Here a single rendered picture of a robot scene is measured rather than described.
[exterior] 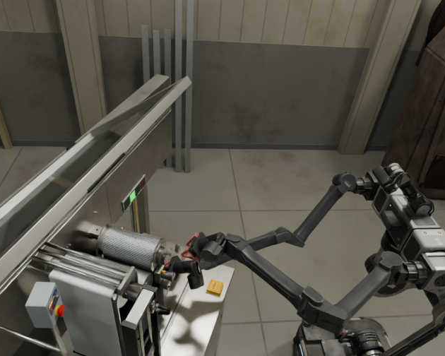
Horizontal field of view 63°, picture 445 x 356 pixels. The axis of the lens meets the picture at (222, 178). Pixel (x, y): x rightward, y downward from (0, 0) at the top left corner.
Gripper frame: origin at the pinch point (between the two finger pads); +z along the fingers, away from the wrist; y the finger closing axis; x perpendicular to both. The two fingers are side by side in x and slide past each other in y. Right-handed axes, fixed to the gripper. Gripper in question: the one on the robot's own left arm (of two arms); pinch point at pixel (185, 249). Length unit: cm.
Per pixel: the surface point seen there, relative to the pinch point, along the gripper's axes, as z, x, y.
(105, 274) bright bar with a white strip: 6.0, 20.7, -30.2
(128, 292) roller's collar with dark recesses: 5.4, 9.7, -29.3
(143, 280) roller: 14.8, 1.9, -15.0
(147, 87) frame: 15, 59, 68
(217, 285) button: 15.4, -37.4, 15.4
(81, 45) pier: 147, 118, 203
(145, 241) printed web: 13.2, 11.2, -2.1
